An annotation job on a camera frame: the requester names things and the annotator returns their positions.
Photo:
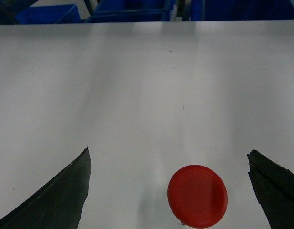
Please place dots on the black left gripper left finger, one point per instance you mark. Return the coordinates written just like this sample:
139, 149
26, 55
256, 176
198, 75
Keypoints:
58, 204

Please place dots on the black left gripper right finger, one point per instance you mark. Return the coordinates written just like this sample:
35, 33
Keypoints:
274, 189

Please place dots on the red mushroom push button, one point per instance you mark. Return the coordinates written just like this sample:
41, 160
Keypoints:
197, 196

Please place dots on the blue bin lower left shelf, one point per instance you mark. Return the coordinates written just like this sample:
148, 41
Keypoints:
52, 14

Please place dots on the blue bin shelf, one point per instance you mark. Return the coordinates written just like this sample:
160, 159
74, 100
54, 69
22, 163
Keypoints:
112, 11
241, 10
52, 14

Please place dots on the blue bin lower right shelf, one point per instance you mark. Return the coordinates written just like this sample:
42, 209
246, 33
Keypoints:
241, 10

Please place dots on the blue bin lower middle shelf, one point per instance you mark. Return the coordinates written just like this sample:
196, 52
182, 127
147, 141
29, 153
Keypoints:
112, 11

